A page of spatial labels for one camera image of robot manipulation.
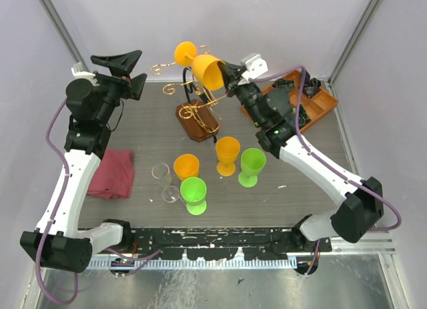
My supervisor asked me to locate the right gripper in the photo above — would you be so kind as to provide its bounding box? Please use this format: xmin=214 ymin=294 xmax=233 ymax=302
xmin=217 ymin=60 xmax=266 ymax=127

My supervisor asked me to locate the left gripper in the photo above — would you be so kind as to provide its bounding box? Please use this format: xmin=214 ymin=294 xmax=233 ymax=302
xmin=92 ymin=50 xmax=149 ymax=124

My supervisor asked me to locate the orange goblet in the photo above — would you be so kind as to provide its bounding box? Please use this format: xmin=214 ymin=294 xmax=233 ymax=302
xmin=174 ymin=41 xmax=225 ymax=91
xmin=216 ymin=137 xmax=240 ymax=177
xmin=173 ymin=153 xmax=199 ymax=181

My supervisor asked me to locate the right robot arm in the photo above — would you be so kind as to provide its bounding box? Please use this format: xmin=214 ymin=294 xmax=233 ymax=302
xmin=218 ymin=62 xmax=384 ymax=252

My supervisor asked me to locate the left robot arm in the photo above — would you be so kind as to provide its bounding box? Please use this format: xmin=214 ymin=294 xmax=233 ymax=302
xmin=20 ymin=50 xmax=147 ymax=273

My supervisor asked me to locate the gold wine glass rack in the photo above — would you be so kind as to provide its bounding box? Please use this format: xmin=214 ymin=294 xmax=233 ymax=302
xmin=150 ymin=41 xmax=221 ymax=143

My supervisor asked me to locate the clear wine glass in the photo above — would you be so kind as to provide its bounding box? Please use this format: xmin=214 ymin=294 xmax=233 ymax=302
xmin=151 ymin=163 xmax=184 ymax=204

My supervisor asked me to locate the dark green folded tie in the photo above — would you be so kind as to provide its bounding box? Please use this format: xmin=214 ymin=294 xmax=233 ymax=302
xmin=272 ymin=78 xmax=295 ymax=92

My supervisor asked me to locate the blue floral folded tie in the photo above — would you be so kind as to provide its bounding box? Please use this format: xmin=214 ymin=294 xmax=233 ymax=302
xmin=292 ymin=105 xmax=312 ymax=129

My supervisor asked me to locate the green goblet right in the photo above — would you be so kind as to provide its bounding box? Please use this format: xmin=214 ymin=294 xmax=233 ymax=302
xmin=238 ymin=148 xmax=266 ymax=188

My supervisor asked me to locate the green goblet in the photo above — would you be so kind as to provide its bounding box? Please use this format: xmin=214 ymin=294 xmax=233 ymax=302
xmin=238 ymin=148 xmax=266 ymax=188
xmin=180 ymin=177 xmax=207 ymax=216

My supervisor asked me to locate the wooden compartment tray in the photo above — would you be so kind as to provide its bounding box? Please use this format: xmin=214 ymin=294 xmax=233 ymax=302
xmin=262 ymin=69 xmax=338 ymax=133

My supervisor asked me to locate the red cloth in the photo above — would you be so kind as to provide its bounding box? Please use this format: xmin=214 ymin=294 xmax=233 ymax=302
xmin=87 ymin=148 xmax=135 ymax=200

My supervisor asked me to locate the green goblet front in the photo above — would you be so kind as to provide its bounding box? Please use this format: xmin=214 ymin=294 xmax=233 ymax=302
xmin=180 ymin=177 xmax=207 ymax=216

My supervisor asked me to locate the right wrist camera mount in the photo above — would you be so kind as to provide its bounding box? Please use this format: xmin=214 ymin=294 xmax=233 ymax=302
xmin=241 ymin=53 xmax=268 ymax=82

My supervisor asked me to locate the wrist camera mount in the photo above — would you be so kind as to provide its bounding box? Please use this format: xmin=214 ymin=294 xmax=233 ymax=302
xmin=241 ymin=53 xmax=268 ymax=82
xmin=71 ymin=62 xmax=97 ymax=86

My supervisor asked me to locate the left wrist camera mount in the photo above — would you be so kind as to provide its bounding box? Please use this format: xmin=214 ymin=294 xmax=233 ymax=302
xmin=71 ymin=62 xmax=97 ymax=86

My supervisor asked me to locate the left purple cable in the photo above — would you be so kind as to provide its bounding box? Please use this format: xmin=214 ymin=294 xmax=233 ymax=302
xmin=34 ymin=98 xmax=81 ymax=305

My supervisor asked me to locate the purple cable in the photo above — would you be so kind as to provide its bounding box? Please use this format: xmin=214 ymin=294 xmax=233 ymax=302
xmin=248 ymin=64 xmax=403 ymax=232
xmin=34 ymin=98 xmax=81 ymax=305

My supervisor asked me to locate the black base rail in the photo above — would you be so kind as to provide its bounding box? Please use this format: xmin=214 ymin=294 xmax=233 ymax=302
xmin=113 ymin=227 xmax=316 ymax=261

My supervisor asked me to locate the grey cable duct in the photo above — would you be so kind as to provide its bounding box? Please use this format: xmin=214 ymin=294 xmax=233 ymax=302
xmin=87 ymin=256 xmax=297 ymax=271

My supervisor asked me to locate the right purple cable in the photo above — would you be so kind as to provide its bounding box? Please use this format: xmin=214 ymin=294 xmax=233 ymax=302
xmin=248 ymin=64 xmax=403 ymax=232

